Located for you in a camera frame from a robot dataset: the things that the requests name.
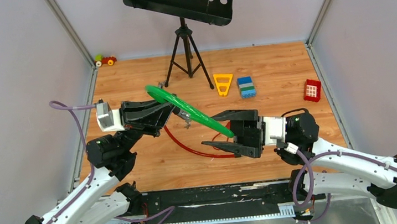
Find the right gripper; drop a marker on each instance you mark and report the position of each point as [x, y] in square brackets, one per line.
[248, 129]

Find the keys of green lock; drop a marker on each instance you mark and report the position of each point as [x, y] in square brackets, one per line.
[186, 117]

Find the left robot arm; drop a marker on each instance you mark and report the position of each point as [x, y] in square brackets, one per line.
[104, 195]

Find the blue green stacked blocks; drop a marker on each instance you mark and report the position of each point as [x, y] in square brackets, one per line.
[246, 87]

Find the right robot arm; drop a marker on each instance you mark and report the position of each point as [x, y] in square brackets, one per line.
[326, 168]

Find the thick red cable lock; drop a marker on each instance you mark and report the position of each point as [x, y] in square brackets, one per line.
[196, 152]

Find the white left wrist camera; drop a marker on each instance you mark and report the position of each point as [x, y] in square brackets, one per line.
[108, 119]

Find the green cable lock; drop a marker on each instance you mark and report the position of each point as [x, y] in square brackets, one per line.
[162, 96]

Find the yellow triangular plastic piece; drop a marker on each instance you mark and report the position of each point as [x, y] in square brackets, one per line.
[223, 83]

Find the toy car red green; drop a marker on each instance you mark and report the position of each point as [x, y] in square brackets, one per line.
[100, 60]

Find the red window block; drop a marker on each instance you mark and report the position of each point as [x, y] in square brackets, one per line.
[312, 90]

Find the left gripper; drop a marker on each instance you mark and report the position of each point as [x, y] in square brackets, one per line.
[149, 116]

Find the red padlock with thin cable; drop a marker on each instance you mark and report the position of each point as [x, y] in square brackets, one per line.
[220, 136]

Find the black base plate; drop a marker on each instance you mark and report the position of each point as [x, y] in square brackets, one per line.
[215, 202]

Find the black music stand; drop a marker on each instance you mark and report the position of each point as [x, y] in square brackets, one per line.
[185, 55]

